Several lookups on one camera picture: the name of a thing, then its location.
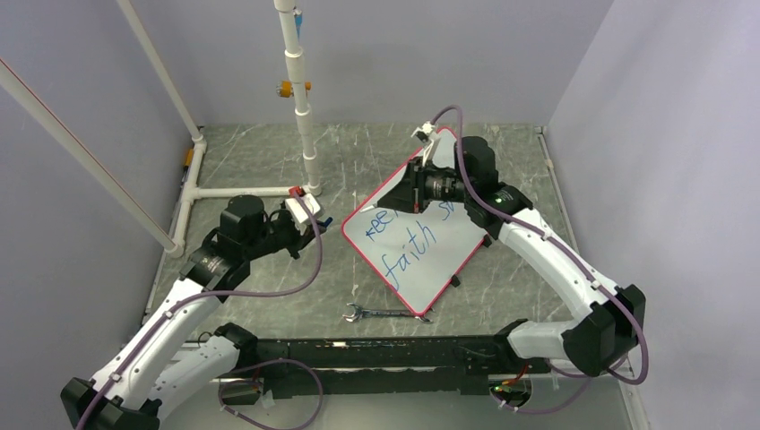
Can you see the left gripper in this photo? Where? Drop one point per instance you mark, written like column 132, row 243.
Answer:
column 300, row 239

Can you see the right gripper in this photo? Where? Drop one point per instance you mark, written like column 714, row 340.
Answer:
column 401, row 196

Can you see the pink framed whiteboard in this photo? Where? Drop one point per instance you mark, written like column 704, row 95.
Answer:
column 416, row 255

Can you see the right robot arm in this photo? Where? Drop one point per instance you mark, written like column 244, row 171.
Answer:
column 607, row 319

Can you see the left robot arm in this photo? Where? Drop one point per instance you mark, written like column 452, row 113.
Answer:
column 143, row 384

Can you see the silver open end wrench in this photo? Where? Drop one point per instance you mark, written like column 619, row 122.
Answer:
column 358, row 312

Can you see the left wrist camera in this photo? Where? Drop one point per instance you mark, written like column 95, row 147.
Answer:
column 302, row 205

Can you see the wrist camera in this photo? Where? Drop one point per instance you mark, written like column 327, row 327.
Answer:
column 302, row 205
column 430, row 138

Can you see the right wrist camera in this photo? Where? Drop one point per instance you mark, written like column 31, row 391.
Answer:
column 430, row 138

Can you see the white PVC pipe frame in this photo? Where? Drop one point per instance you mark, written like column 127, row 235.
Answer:
column 174, row 244

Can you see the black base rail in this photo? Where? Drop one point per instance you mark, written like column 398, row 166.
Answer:
column 285, row 368

